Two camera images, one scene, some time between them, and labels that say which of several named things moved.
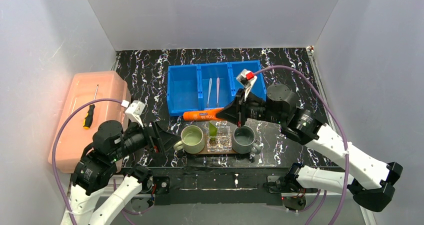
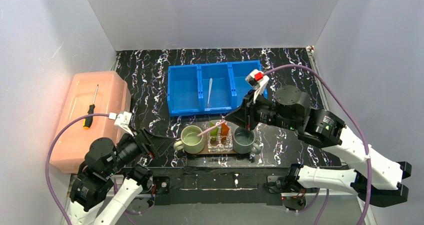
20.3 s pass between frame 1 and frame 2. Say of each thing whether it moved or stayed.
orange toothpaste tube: moved
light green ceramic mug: stayed
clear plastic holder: stayed
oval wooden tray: stayed
